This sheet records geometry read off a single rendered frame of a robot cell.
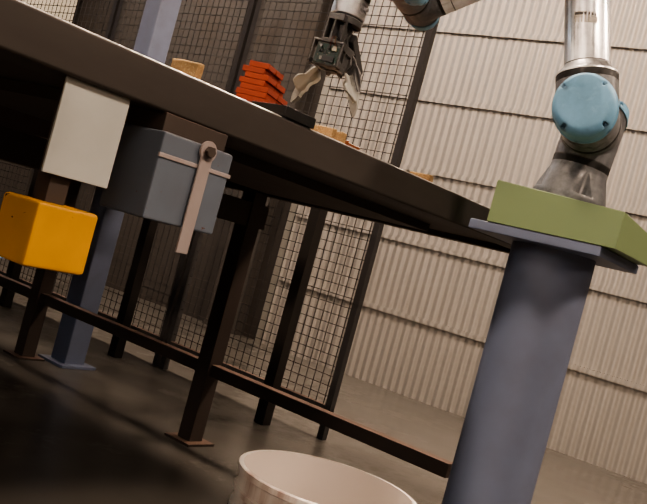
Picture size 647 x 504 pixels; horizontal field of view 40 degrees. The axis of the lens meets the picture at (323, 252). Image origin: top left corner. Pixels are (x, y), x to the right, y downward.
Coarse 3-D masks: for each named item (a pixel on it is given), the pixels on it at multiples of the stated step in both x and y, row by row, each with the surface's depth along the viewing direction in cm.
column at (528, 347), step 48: (528, 240) 168; (528, 288) 172; (576, 288) 172; (528, 336) 171; (480, 384) 176; (528, 384) 170; (480, 432) 173; (528, 432) 171; (480, 480) 172; (528, 480) 172
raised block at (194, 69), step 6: (174, 60) 139; (180, 60) 138; (186, 60) 138; (174, 66) 139; (180, 66) 138; (186, 66) 137; (192, 66) 137; (198, 66) 136; (186, 72) 137; (192, 72) 137; (198, 72) 137; (198, 78) 137
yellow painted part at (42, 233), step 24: (48, 192) 109; (0, 216) 109; (24, 216) 106; (48, 216) 106; (72, 216) 108; (96, 216) 111; (0, 240) 108; (24, 240) 105; (48, 240) 107; (72, 240) 109; (24, 264) 105; (48, 264) 107; (72, 264) 110
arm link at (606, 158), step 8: (624, 104) 174; (624, 112) 174; (624, 120) 175; (624, 128) 176; (560, 136) 179; (616, 136) 170; (560, 144) 178; (616, 144) 174; (568, 152) 175; (576, 152) 174; (584, 152) 172; (592, 152) 172; (600, 152) 173; (608, 152) 174; (616, 152) 177; (600, 160) 173; (608, 160) 174
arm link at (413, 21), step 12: (432, 0) 191; (444, 0) 191; (456, 0) 190; (468, 0) 191; (480, 0) 192; (420, 12) 190; (432, 12) 193; (444, 12) 193; (420, 24) 196; (432, 24) 197
